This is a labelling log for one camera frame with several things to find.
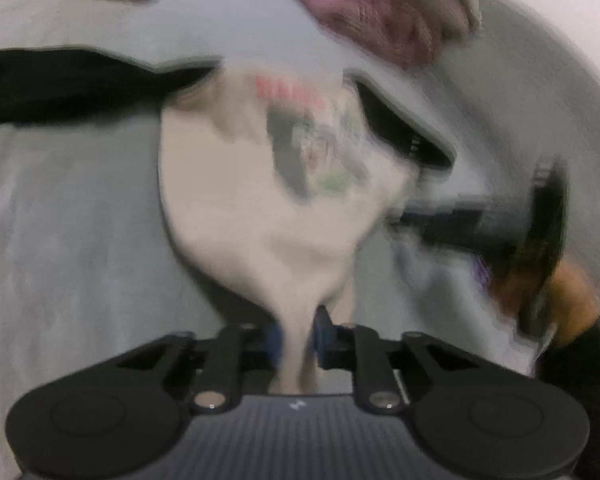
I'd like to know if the beige bear raglan shirt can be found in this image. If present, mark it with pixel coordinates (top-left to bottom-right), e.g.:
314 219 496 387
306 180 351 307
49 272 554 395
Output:
0 48 455 394

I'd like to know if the pink rolled quilt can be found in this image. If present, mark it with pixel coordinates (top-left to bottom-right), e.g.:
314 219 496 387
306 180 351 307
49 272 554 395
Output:
298 0 476 68

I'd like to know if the person's right hand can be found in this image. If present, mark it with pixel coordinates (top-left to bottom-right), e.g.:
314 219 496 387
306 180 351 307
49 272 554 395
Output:
488 258 600 347

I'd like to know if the grey bed sheet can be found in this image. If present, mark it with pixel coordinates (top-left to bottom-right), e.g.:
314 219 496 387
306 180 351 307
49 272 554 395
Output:
0 0 600 479

